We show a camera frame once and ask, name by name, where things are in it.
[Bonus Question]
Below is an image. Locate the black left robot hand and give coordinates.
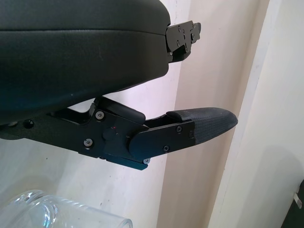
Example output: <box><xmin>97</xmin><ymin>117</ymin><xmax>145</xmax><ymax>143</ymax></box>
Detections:
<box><xmin>0</xmin><ymin>0</ymin><xmax>238</xmax><ymax>171</ymax></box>

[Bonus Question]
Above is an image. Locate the clear glass cup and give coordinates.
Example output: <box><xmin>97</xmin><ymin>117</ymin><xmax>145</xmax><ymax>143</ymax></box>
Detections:
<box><xmin>0</xmin><ymin>189</ymin><xmax>133</xmax><ymax>228</ymax></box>

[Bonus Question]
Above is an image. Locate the black object with white tag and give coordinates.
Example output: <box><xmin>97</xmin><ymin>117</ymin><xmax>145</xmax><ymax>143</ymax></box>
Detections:
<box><xmin>281</xmin><ymin>178</ymin><xmax>304</xmax><ymax>228</ymax></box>

